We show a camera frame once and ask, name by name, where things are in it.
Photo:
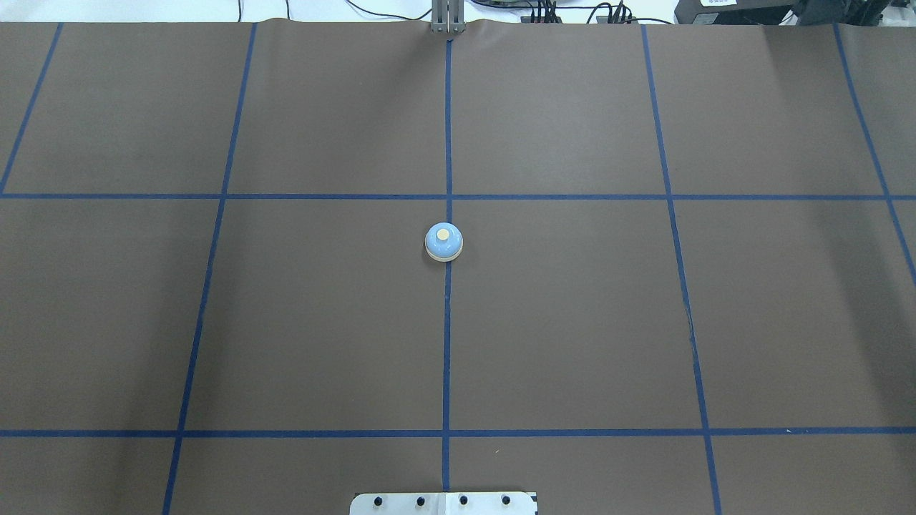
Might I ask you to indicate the black power box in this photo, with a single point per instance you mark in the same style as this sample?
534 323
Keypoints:
732 12

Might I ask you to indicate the aluminium frame post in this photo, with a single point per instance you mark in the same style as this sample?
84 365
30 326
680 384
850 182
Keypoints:
447 17

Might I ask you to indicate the white pedestal column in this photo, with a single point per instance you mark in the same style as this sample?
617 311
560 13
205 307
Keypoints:
473 502

